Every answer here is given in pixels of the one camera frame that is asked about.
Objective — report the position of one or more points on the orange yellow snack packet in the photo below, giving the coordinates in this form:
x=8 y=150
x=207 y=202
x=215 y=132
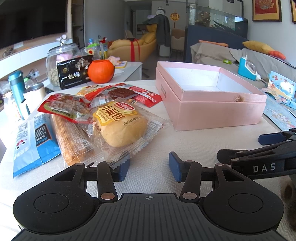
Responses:
x=91 y=91

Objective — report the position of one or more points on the colourful children book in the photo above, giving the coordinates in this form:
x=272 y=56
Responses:
x=281 y=88

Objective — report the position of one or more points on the long corn snack packet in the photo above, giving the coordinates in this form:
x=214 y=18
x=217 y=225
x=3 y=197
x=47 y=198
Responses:
x=74 y=143

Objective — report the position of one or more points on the glass fish tank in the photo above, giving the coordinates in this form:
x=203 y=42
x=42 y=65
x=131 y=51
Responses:
x=212 y=18

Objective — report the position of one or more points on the glass jar with nuts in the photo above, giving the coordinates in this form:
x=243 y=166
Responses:
x=64 y=51

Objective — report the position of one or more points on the grey covered sofa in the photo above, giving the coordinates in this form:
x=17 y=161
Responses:
x=227 y=58

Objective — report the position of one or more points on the red long sausage packet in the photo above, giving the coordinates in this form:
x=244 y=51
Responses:
x=145 y=97

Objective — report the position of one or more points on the blue white snack bag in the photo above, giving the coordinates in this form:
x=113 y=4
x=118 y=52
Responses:
x=35 y=145

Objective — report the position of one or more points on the white steel cup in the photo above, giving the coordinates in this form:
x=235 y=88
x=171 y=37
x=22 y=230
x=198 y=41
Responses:
x=33 y=97

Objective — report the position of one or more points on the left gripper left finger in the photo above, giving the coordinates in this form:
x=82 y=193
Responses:
x=105 y=177

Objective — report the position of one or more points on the dark red jelly packet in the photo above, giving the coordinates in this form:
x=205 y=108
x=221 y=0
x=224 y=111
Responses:
x=119 y=92

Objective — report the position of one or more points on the black plum gift box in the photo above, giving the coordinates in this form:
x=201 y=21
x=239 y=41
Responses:
x=74 y=72

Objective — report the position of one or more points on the black television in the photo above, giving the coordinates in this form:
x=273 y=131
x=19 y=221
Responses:
x=25 y=20

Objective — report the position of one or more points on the red framed picture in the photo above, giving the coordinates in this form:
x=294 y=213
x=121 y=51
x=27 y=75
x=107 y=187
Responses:
x=266 y=11

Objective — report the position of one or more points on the pink cardboard box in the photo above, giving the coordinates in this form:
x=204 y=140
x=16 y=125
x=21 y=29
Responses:
x=198 y=97

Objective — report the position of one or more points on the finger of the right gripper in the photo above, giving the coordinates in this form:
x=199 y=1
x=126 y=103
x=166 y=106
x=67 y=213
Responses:
x=274 y=138
x=276 y=152

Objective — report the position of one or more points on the orange pumpkin bucket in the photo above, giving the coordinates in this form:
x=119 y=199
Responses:
x=101 y=71

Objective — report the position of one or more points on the yellow sofa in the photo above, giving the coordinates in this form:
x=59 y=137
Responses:
x=137 y=50

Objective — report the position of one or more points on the yellow pillow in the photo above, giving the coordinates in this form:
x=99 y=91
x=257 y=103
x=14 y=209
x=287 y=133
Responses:
x=258 y=46

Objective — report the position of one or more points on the red meat snack packet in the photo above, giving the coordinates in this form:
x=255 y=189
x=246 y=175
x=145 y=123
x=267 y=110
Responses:
x=70 y=107

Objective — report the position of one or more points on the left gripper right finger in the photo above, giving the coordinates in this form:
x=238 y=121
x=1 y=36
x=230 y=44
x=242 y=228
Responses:
x=190 y=173

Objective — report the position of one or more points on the teal thermos bottle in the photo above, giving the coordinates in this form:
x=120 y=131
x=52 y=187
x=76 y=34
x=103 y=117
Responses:
x=18 y=88

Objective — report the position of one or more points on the small bread clear packet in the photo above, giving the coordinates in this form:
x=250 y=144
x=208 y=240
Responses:
x=120 y=129

